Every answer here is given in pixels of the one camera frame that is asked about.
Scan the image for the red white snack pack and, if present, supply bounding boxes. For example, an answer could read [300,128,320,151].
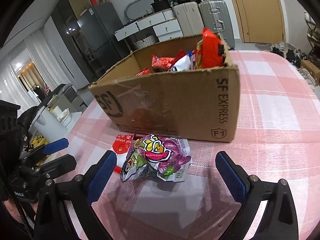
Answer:
[112,134,136,174]

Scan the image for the red chip bag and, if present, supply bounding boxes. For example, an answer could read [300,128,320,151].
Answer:
[136,68,150,76]

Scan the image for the red barcode snack pack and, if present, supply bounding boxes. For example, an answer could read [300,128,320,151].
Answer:
[151,55,174,73]

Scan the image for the white noodle snack bag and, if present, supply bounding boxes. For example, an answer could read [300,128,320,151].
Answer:
[169,50,196,72]

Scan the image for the red orange cookie snack pack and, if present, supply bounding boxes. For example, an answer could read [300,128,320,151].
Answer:
[195,28,225,69]

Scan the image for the person's left hand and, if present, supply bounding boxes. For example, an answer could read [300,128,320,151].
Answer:
[1,199,23,224]

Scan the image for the purple candy bag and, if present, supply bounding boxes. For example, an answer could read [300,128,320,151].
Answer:
[120,134,192,183]

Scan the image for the brown SF cardboard box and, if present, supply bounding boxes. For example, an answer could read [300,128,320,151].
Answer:
[89,33,240,142]

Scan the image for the dark grey refrigerator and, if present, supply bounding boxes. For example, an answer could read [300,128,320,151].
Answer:
[78,2,130,73]

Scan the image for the black glass cabinet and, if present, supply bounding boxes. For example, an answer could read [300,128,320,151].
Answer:
[51,0,100,83]

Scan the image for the striped laundry basket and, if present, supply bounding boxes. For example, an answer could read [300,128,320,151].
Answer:
[135,35,158,50]

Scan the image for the small brown cardboard box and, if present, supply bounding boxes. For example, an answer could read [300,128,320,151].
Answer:
[300,60,320,85]

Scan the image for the white drawer desk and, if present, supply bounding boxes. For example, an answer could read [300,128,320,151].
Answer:
[114,9,183,42]

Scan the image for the beige suitcase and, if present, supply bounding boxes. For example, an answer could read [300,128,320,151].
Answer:
[173,2,204,36]

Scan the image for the shoe rack with shoes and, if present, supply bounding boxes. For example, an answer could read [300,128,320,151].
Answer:
[304,10,319,61]

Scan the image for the silver suitcase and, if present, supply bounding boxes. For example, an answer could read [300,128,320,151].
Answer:
[199,0,235,49]

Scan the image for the wooden door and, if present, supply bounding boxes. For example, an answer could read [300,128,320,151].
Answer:
[232,0,286,44]

